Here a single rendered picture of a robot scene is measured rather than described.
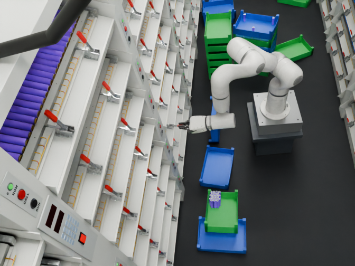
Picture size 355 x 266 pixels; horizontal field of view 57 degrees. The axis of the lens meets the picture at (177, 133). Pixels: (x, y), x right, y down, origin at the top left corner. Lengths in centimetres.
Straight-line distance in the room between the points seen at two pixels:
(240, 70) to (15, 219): 117
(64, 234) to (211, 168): 173
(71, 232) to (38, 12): 49
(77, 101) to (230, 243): 157
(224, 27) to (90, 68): 194
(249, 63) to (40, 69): 93
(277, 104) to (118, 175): 122
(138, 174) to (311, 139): 154
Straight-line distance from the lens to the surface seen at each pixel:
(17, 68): 66
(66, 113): 88
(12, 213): 66
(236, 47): 161
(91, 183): 98
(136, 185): 138
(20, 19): 77
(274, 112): 217
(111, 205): 115
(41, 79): 92
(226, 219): 218
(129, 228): 132
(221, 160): 245
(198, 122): 191
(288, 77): 188
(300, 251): 224
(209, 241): 223
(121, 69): 122
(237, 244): 222
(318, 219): 232
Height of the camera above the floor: 214
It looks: 55 degrees down
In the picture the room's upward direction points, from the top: 16 degrees counter-clockwise
